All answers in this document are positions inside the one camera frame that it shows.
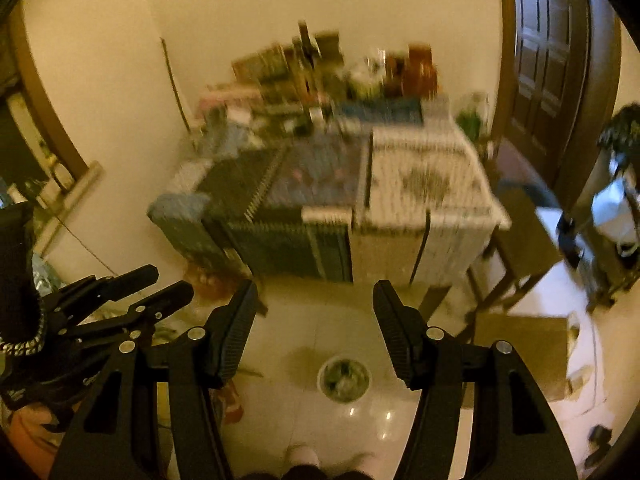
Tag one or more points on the wooden chair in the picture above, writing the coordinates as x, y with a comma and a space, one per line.
526, 250

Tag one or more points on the dark wooden door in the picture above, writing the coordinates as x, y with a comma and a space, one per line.
559, 77

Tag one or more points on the patchwork patterned tablecloth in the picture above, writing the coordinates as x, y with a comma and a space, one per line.
353, 192

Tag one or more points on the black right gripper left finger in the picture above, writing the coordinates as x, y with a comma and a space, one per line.
116, 432

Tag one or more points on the white plastic bag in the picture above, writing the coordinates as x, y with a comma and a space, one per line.
615, 216

